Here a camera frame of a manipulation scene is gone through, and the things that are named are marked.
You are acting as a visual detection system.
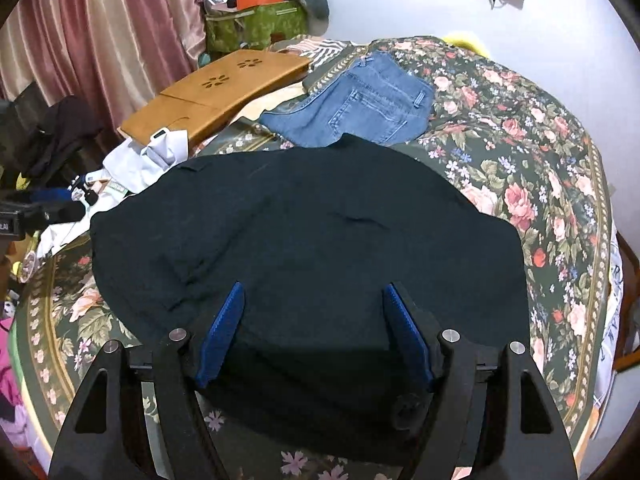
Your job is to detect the black pants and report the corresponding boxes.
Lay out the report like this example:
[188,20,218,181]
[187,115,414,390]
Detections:
[90,135,529,465]

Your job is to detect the light grey shirt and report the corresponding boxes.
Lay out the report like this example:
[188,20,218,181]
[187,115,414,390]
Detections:
[36,130,190,259]

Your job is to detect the green floral bedspread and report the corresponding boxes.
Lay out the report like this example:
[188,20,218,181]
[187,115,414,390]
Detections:
[8,36,620,466]

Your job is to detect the white small device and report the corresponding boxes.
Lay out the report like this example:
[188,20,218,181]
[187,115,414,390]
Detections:
[150,128,169,142]

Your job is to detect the brown wooden lap desk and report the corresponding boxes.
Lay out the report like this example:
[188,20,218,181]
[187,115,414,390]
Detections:
[119,50,310,148]

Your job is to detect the blue denim jeans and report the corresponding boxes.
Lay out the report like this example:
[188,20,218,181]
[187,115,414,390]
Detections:
[259,51,435,148]

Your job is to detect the yellow curved headboard tube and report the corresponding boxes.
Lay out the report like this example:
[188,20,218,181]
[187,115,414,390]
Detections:
[444,38,486,56]

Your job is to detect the pink striped curtain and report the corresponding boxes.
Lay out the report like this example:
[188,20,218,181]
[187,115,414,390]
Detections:
[1,0,205,127]

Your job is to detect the green storage basket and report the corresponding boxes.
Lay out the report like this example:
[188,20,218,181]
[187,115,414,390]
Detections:
[205,1,308,55]

